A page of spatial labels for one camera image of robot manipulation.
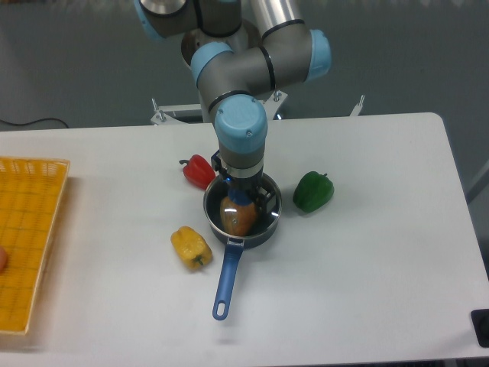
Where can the green bell pepper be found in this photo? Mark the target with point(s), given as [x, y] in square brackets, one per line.
[313, 191]

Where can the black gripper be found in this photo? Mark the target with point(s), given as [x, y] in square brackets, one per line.
[265, 198]

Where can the glass pot lid blue knob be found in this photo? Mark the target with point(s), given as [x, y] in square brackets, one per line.
[266, 222]

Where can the triangular bread pastry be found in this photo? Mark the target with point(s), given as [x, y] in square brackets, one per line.
[237, 220]

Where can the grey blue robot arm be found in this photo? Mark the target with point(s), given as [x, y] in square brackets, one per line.
[240, 121]

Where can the yellow bell pepper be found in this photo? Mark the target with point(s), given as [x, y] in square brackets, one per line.
[191, 248]

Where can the red bell pepper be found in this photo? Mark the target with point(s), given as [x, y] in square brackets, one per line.
[198, 171]

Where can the dark pot blue handle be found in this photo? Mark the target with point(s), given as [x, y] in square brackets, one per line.
[234, 249]

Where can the black device at table edge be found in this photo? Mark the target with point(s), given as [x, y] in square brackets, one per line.
[480, 320]

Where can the yellow woven basket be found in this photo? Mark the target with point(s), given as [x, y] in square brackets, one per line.
[31, 193]

